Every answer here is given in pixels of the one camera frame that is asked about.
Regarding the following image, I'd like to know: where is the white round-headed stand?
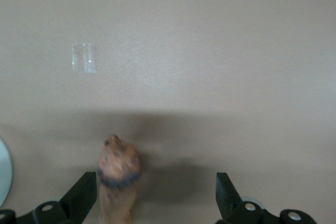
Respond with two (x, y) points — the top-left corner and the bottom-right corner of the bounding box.
(0, 135), (14, 208)

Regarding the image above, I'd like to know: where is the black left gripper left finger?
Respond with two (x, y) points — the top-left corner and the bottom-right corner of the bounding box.
(0, 171), (98, 224)

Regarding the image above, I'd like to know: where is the clear tape patch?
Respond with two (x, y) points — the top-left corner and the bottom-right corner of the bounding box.
(71, 42), (98, 75)

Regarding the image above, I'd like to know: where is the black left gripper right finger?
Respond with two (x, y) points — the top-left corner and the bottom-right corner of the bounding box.
(215, 172), (316, 224)

